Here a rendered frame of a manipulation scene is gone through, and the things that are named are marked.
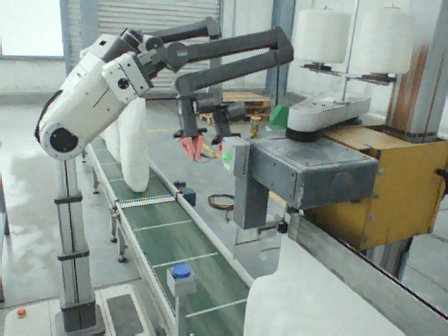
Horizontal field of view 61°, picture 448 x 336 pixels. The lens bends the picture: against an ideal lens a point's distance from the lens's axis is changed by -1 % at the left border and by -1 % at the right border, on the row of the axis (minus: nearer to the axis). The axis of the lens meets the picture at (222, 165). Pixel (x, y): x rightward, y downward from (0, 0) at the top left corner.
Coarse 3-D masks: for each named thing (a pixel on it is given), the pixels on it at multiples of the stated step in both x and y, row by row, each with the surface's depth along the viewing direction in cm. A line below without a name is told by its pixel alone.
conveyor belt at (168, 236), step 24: (144, 216) 259; (168, 216) 261; (144, 240) 230; (168, 240) 232; (192, 240) 234; (168, 264) 209; (192, 264) 210; (216, 264) 211; (168, 288) 190; (216, 288) 192; (240, 288) 193; (192, 312) 175; (216, 312) 176; (240, 312) 176
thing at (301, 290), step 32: (288, 224) 119; (288, 256) 121; (256, 288) 128; (288, 288) 120; (320, 288) 107; (256, 320) 126; (288, 320) 111; (320, 320) 106; (352, 320) 96; (384, 320) 87
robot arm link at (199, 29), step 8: (208, 16) 170; (192, 24) 171; (200, 24) 169; (208, 24) 167; (144, 32) 172; (152, 32) 172; (160, 32) 171; (168, 32) 170; (176, 32) 170; (184, 32) 169; (192, 32) 170; (200, 32) 170; (208, 32) 165; (168, 40) 171; (176, 40) 172
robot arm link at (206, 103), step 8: (184, 80) 122; (184, 88) 122; (176, 96) 129; (184, 96) 123; (192, 96) 128; (200, 96) 126; (208, 96) 127; (200, 104) 125; (208, 104) 126; (200, 112) 127; (208, 112) 128
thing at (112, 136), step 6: (114, 126) 349; (108, 132) 363; (114, 132) 351; (108, 138) 365; (114, 138) 353; (108, 144) 368; (114, 144) 355; (108, 150) 377; (114, 150) 357; (114, 156) 359; (120, 156) 357
